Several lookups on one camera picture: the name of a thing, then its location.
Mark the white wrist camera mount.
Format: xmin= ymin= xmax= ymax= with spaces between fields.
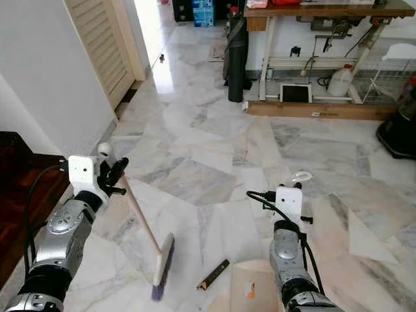
xmin=68 ymin=155 xmax=103 ymax=199
xmin=274 ymin=185 xmax=304 ymax=224

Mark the black rounded appliance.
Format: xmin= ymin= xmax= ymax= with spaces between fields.
xmin=375 ymin=77 xmax=416 ymax=161

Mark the white plastic seat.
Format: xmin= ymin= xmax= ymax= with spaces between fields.
xmin=382 ymin=43 xmax=416 ymax=62

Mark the black crate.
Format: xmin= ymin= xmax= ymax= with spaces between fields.
xmin=172 ymin=0 xmax=194 ymax=23

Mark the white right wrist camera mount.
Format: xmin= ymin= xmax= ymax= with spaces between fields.
xmin=274 ymin=185 xmax=304 ymax=224

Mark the dark wooden cabinet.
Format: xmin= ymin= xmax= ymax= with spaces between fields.
xmin=0 ymin=131 xmax=69 ymax=287

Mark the wooden sewing machine table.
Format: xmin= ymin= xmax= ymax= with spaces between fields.
xmin=244 ymin=0 xmax=416 ymax=105

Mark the beige louvred door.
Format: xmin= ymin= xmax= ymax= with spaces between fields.
xmin=65 ymin=0 xmax=148 ymax=110

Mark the white framed black panel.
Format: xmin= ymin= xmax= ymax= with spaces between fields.
xmin=279 ymin=83 xmax=313 ymax=104

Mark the wooden handled broom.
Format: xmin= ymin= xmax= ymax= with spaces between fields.
xmin=97 ymin=142 xmax=176 ymax=302

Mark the beige long handled dustpan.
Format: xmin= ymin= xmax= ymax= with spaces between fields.
xmin=229 ymin=170 xmax=313 ymax=312

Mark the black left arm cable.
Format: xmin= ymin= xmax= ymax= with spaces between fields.
xmin=22 ymin=162 xmax=71 ymax=280

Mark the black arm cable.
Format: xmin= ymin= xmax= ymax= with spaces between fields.
xmin=22 ymin=162 xmax=71 ymax=280
xmin=246 ymin=190 xmax=326 ymax=296

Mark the brown cardboard strip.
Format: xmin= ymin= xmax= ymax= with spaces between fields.
xmin=196 ymin=259 xmax=231 ymax=291

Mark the long wooden plank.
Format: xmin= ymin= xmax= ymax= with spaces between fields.
xmin=246 ymin=100 xmax=398 ymax=122

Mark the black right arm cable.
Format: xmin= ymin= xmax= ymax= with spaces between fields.
xmin=246 ymin=190 xmax=326 ymax=296

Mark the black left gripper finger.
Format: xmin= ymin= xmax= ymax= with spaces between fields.
xmin=106 ymin=157 xmax=130 ymax=187

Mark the white wire basket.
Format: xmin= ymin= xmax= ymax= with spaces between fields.
xmin=361 ymin=58 xmax=416 ymax=105

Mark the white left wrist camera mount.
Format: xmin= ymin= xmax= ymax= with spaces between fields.
xmin=68 ymin=155 xmax=103 ymax=199

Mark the white plastic jug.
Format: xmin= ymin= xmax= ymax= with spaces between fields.
xmin=327 ymin=64 xmax=355 ymax=98

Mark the blue printed carton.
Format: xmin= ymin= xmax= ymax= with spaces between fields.
xmin=192 ymin=0 xmax=215 ymax=28

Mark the black rolled bag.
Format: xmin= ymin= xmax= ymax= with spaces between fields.
xmin=223 ymin=13 xmax=251 ymax=103

